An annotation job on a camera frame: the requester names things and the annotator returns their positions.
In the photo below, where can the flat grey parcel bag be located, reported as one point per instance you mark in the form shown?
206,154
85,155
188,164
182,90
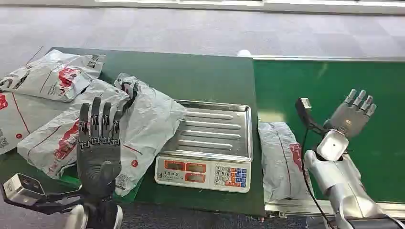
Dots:
19,120

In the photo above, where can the steel tray weighing scale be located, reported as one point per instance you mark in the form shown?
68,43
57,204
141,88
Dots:
212,139

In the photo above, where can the crumpled grey parcel bag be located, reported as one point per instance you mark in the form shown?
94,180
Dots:
152,123

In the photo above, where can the white round object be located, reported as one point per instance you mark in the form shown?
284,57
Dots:
244,53

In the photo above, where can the narrow grey parcel bag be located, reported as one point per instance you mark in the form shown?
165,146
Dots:
281,161

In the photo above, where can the green conveyor belt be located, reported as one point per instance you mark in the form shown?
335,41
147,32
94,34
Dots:
348,79

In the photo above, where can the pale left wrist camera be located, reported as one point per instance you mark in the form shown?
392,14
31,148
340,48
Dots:
22,188

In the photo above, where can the grey parcel bag, red print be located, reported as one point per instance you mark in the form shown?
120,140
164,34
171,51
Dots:
60,139

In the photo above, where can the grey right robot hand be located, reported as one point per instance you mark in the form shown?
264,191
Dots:
349,118

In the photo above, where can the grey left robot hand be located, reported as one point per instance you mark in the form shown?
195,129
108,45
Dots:
98,164

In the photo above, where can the metal conveyor frame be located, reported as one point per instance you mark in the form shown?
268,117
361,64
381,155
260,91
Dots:
297,208

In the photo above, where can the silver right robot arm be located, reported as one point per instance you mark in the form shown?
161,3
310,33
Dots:
341,180

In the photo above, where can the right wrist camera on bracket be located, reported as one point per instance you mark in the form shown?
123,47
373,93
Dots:
305,110

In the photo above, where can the grey parcel bag with barcode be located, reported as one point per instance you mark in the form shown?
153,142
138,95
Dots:
53,75

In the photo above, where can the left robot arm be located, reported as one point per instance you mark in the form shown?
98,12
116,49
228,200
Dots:
104,215

